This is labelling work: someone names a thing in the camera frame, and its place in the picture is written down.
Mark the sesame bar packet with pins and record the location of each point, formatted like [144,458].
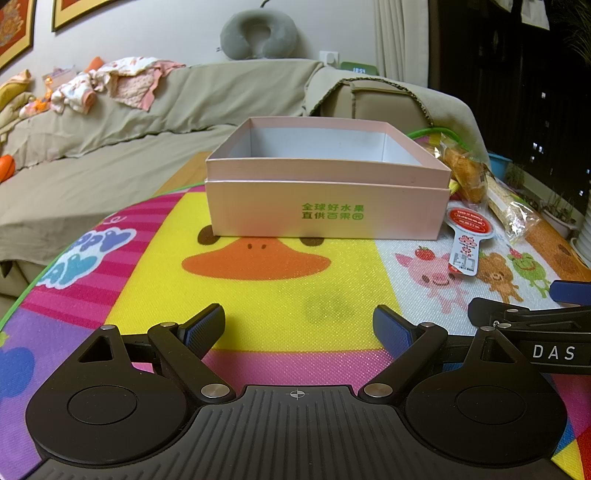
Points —
[510,207]

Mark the orange cloth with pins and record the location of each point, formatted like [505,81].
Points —
[93,63]

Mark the beige curtain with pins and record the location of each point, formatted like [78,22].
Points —
[399,41]

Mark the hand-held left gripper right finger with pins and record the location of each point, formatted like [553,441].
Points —
[392,330]

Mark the beige fringed sofa throw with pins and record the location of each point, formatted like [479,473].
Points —
[383,94]

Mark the beige sofa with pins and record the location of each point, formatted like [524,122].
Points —
[152,129]

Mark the orange toy ball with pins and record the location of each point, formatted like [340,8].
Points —
[5,168]

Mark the blue plastic basin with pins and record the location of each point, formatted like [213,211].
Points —
[501,164]

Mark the white wall socket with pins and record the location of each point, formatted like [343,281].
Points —
[329,56]

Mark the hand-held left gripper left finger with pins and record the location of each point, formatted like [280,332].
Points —
[203,327]

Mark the colourful cartoon play mat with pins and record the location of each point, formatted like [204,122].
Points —
[286,286]

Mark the grey neck pillow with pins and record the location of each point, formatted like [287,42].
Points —
[256,34]

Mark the small orange toys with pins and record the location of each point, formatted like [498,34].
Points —
[34,104]

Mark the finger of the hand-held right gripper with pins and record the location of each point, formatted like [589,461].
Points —
[489,310]
[570,290]

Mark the yellow cushion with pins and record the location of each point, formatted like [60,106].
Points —
[14,92]

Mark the green digital clock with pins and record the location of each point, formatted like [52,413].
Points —
[360,69]

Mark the pink cardboard box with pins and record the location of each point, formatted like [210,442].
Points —
[323,173]

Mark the pink floral baby clothes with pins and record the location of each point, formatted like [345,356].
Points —
[124,81]

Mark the gold framed picture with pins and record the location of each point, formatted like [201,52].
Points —
[92,11]
[14,27]

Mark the red and white snack packet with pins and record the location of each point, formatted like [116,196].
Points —
[468,230]

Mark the orange bread packet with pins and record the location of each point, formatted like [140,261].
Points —
[466,173]

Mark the white plant pot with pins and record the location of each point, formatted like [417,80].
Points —
[561,219]

